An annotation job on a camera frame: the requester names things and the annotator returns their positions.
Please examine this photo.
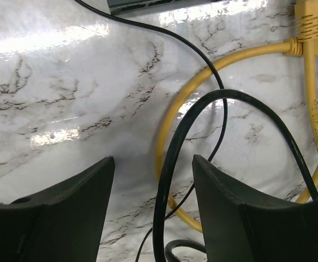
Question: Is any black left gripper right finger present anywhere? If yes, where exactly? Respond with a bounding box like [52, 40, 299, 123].
[192, 155, 318, 261]

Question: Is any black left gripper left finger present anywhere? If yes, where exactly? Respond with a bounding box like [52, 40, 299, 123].
[0, 157, 115, 261]

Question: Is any yellow ethernet cable one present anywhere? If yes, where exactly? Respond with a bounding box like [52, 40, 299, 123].
[155, 37, 304, 234]

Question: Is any yellow ethernet cable two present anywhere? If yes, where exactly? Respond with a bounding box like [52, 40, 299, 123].
[293, 0, 318, 204]

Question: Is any black network switch box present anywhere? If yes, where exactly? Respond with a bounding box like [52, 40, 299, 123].
[107, 0, 215, 15]

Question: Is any black ethernet cable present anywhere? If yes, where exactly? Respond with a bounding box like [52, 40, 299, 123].
[152, 89, 318, 262]

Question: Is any thin black adapter output cable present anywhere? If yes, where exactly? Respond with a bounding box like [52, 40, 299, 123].
[74, 0, 229, 262]

